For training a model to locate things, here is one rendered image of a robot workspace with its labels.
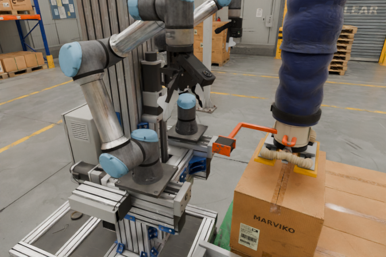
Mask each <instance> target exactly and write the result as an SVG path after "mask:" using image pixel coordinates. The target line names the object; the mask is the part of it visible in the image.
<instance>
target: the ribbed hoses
mask: <svg viewBox="0 0 386 257"><path fill-rule="evenodd" d="M315 140H316V132H315V131H314V130H313V129H312V131H311V135H310V140H309V142H312V143H314V141H315ZM285 151H286V150H285ZM285 151H284V150H283V151H273V150H272V151H271V150H268V149H267V148H262V149H261V151H260V154H261V156H263V157H264V158H269V159H277V160H278V159H279V160H283V159H285V160H287V161H288V162H289V163H290V162H291V163H293V164H295V165H298V166H301V167H303V168H306V169H307V168H311V167H312V166H313V161H312V159H310V158H306V159H303V158H301V157H297V156H295V155H293V154H292V153H290V152H287V153H286V152H285Z"/></svg>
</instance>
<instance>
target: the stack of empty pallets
mask: <svg viewBox="0 0 386 257"><path fill-rule="evenodd" d="M357 28H358V27H355V26H351V25H343V27H342V29H345V30H341V33H340V35H339V38H338V40H337V52H335V53H334V56H333V59H332V61H331V63H330V64H329V66H328V71H337V72H338V73H339V74H340V75H344V73H345V71H347V67H348V66H347V63H348V60H349V59H350V56H351V55H350V53H351V51H352V50H351V47H352V44H353V41H354V38H353V37H354V34H355V33H357ZM332 68H333V69H332Z"/></svg>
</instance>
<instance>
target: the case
mask: <svg viewBox="0 0 386 257"><path fill-rule="evenodd" d="M263 140H264V138H261V140H260V142H259V144H258V146H257V148H256V149H255V151H254V153H253V155H252V157H251V159H250V161H249V163H248V165H247V167H246V169H245V171H244V172H243V174H242V176H241V178H240V180H239V182H238V184H237V186H236V188H235V190H234V197H233V211H232V218H231V232H230V245H229V246H230V247H231V248H234V249H236V250H239V251H241V252H243V253H245V254H248V255H250V256H252V257H314V254H315V250H316V247H317V244H318V240H319V237H320V234H321V230H322V226H323V222H324V220H325V175H326V152H324V151H319V159H318V173H317V177H316V178H315V177H310V176H307V175H304V174H300V173H295V172H294V167H295V164H293V163H291V162H290V163H289V162H288V164H287V163H282V162H281V160H279V159H278V160H277V159H276V162H275V164H274V166H270V165H266V164H263V163H259V162H255V161H254V157H255V156H256V154H257V152H258V150H259V148H260V146H261V144H262V142H263Z"/></svg>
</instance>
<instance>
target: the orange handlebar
mask: <svg viewBox="0 0 386 257"><path fill-rule="evenodd" d="M241 127H246V128H250V129H255V130H260V131H265V132H268V133H274V134H277V130H276V129H273V128H270V127H264V126H259V125H255V124H250V123H245V122H241V123H240V122H239V124H238V125H237V126H236V127H235V128H234V130H233V131H232V132H231V133H230V134H229V136H228V137H229V138H234V137H235V135H236V134H237V133H238V132H239V130H240V129H241ZM287 139H288V136H287V135H284V136H283V139H282V144H283V145H285V146H288V147H292V146H295V144H296V140H297V138H296V137H293V138H292V140H291V142H287Z"/></svg>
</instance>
